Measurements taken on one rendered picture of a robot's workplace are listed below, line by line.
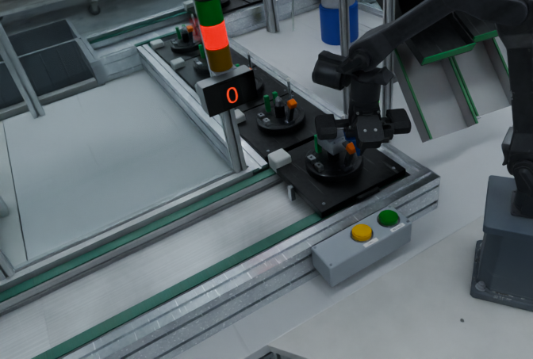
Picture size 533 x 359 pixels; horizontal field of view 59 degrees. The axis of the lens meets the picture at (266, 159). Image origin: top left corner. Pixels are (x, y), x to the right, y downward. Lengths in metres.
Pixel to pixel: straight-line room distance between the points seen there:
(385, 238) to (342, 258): 0.10
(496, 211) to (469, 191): 0.34
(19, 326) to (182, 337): 0.35
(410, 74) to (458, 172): 0.29
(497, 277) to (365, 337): 0.27
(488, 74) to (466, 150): 0.21
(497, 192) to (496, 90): 0.44
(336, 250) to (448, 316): 0.25
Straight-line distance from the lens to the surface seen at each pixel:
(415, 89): 1.23
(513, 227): 0.92
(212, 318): 0.98
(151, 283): 1.07
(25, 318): 1.15
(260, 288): 0.99
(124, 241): 1.14
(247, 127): 1.34
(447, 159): 1.37
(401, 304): 1.03
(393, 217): 1.03
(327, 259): 0.96
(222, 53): 0.99
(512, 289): 1.04
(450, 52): 1.13
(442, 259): 1.11
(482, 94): 1.34
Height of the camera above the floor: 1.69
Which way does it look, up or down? 37 degrees down
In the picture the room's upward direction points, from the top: 10 degrees counter-clockwise
